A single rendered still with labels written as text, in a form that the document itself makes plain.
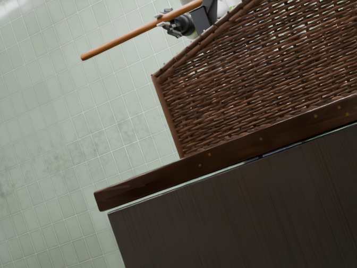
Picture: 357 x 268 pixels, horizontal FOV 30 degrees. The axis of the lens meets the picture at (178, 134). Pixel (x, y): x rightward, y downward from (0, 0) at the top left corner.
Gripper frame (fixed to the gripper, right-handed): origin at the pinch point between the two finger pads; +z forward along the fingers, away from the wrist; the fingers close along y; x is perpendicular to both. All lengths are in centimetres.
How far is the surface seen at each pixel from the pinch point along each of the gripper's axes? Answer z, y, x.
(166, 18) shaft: 1.5, 0.5, -2.7
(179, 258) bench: 167, 73, -54
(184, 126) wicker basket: 147, 55, -52
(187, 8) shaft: 1.5, 0.5, -12.4
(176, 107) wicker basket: 147, 52, -52
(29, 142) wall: -124, 4, 164
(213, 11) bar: 86, 26, -46
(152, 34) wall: -124, -26, 55
